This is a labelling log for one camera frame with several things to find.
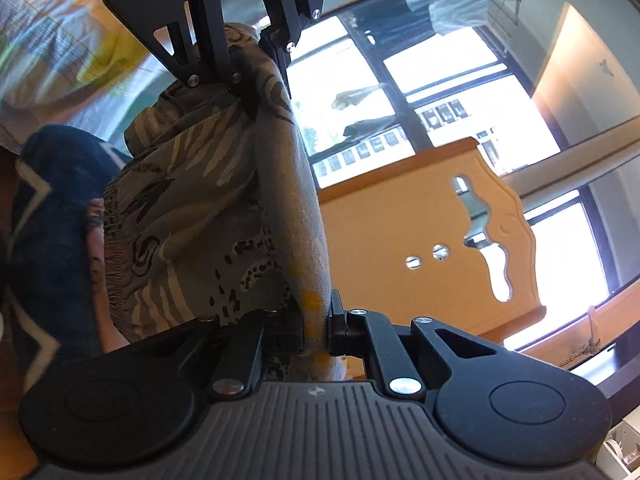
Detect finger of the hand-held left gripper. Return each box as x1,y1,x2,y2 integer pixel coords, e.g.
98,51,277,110
154,0,262,122
255,0,329,102

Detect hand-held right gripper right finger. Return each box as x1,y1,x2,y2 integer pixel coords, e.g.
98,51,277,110
326,290,508,402

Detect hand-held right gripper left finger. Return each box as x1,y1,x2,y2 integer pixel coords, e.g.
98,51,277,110
145,304,307,402

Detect grey printed pants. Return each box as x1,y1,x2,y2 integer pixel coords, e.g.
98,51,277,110
102,22,346,383

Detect striped pastel quilt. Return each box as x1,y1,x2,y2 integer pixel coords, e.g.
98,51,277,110
0,0,173,148

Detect hanging grey cloth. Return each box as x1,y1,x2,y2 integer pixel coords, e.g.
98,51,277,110
331,84,392,112

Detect wooden carved headboard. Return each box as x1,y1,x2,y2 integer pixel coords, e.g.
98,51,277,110
316,136,549,378

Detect hanging white garment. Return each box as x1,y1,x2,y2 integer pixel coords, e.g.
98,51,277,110
404,0,495,37

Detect large glass window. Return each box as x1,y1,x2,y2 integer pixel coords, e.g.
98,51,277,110
220,0,640,361

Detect blue zigzag patterned clothing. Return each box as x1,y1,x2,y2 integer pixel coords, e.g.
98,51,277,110
7,125,133,393

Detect wooden window sill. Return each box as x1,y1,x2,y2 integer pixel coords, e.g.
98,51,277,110
500,280,640,372

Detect white plastic object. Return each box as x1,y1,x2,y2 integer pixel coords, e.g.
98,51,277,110
594,417,640,480

